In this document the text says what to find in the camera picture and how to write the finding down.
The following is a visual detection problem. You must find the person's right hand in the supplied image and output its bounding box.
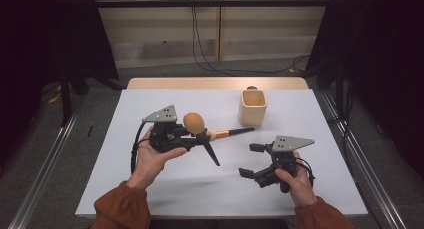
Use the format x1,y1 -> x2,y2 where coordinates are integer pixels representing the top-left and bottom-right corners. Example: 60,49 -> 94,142
274,151 -> 319,209

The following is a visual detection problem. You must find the hand-held gripper cable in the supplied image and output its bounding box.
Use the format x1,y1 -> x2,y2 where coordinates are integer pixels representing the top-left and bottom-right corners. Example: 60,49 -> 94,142
130,122 -> 152,175
294,157 -> 316,189

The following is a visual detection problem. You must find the person's left hand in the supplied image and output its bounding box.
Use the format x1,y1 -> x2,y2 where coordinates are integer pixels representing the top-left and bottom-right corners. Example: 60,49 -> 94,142
126,126 -> 189,191

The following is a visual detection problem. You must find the right hand-held gripper cable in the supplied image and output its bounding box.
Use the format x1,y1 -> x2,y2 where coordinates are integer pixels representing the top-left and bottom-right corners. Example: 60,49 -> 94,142
294,157 -> 316,189

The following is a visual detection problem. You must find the beige square cup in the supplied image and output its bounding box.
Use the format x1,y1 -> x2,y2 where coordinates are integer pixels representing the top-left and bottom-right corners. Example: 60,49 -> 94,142
238,88 -> 269,128

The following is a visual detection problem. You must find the black curtain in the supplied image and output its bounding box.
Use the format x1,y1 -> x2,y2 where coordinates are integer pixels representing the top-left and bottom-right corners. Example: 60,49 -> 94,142
304,0 -> 424,181
0,0 -> 120,168

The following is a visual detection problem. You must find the left hand-held gripper cable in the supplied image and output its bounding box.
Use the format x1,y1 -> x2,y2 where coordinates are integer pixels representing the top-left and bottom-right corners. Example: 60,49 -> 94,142
130,122 -> 152,175

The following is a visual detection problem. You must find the white table mat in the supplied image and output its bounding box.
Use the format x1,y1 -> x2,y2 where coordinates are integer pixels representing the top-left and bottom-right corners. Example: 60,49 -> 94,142
75,88 -> 369,219

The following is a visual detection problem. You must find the large makeup brush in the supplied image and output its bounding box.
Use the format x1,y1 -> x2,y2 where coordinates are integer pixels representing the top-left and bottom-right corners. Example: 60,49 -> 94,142
182,112 -> 221,167

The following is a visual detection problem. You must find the black horizontal bar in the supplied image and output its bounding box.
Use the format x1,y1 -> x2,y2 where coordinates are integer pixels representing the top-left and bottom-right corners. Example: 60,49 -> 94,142
94,0 -> 331,9

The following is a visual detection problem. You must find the aluminium floor rail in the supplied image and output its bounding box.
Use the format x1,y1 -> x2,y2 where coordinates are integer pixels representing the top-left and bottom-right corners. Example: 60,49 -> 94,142
321,90 -> 408,229
8,102 -> 86,229

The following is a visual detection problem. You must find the black wall cable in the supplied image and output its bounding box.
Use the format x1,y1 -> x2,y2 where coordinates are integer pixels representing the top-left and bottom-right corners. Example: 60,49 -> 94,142
190,0 -> 312,77

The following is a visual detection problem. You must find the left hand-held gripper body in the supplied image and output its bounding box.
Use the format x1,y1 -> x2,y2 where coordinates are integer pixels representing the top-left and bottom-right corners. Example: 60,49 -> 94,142
142,104 -> 196,154

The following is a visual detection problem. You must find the black metal stand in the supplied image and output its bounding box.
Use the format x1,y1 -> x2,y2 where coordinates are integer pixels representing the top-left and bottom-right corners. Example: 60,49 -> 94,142
59,64 -> 125,127

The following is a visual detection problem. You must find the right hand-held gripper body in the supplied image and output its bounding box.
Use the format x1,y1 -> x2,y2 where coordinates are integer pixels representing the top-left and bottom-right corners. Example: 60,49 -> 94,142
253,134 -> 316,194

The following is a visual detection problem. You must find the small makeup brush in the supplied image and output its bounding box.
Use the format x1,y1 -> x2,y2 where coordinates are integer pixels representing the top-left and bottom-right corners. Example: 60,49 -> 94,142
206,126 -> 256,142

